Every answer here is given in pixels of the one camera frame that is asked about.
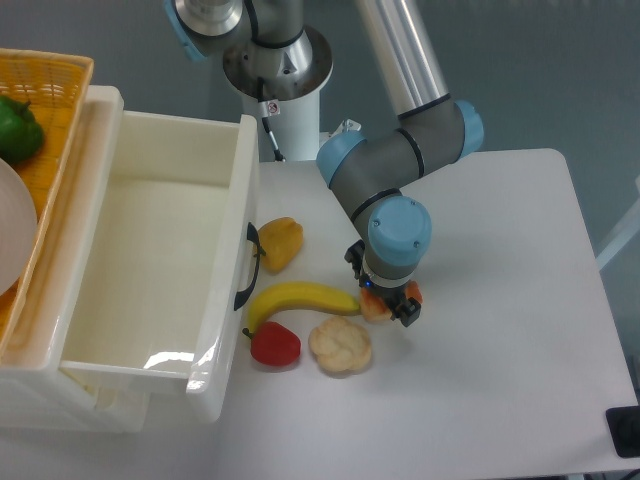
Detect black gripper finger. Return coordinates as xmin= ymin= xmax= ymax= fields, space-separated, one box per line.
xmin=388 ymin=296 xmax=420 ymax=327

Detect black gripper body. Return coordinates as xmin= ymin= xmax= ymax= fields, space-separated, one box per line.
xmin=344 ymin=240 xmax=410 ymax=306

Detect square toasted bread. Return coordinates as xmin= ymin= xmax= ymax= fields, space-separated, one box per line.
xmin=359 ymin=280 xmax=423 ymax=323

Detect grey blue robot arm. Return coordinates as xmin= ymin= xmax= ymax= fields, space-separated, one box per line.
xmin=164 ymin=1 xmax=484 ymax=325

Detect round white bread roll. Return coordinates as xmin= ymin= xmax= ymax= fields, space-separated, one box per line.
xmin=308 ymin=316 xmax=372 ymax=373

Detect yellow banana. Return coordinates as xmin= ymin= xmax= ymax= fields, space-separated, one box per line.
xmin=245 ymin=281 xmax=360 ymax=334

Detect yellow bell pepper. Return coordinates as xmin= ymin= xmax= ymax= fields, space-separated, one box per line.
xmin=258 ymin=217 xmax=304 ymax=274

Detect red bell pepper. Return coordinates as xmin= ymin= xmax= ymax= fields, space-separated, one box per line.
xmin=242 ymin=321 xmax=301 ymax=367

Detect white plastic drawer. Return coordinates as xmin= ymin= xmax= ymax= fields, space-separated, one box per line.
xmin=61 ymin=112 xmax=259 ymax=423

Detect black device at table edge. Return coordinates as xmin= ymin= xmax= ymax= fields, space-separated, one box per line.
xmin=605 ymin=405 xmax=640 ymax=458

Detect beige round plate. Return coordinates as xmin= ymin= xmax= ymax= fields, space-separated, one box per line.
xmin=0 ymin=160 xmax=37 ymax=294

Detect yellow woven basket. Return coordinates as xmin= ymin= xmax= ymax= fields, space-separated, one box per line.
xmin=1 ymin=48 xmax=94 ymax=350

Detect white plastic drawer cabinet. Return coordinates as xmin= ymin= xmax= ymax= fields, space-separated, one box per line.
xmin=1 ymin=86 xmax=149 ymax=433

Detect green bell pepper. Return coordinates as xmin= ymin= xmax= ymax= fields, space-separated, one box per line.
xmin=1 ymin=96 xmax=45 ymax=165

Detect black drawer handle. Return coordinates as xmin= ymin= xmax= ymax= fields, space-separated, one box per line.
xmin=234 ymin=222 xmax=266 ymax=311

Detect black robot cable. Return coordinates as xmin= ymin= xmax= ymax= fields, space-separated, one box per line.
xmin=255 ymin=77 xmax=287 ymax=163

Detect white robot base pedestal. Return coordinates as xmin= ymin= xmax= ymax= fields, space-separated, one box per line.
xmin=223 ymin=26 xmax=333 ymax=162

